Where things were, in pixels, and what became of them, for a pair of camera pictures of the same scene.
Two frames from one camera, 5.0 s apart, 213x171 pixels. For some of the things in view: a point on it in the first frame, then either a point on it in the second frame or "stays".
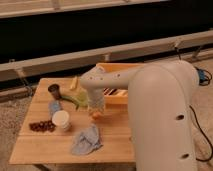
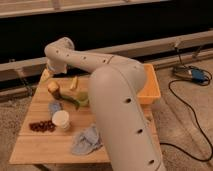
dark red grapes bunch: [42, 126] stays
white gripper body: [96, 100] to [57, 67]
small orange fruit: [96, 115] to [52, 86]
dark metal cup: [55, 90] stays
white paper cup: [61, 118] stays
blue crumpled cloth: [87, 141] stays
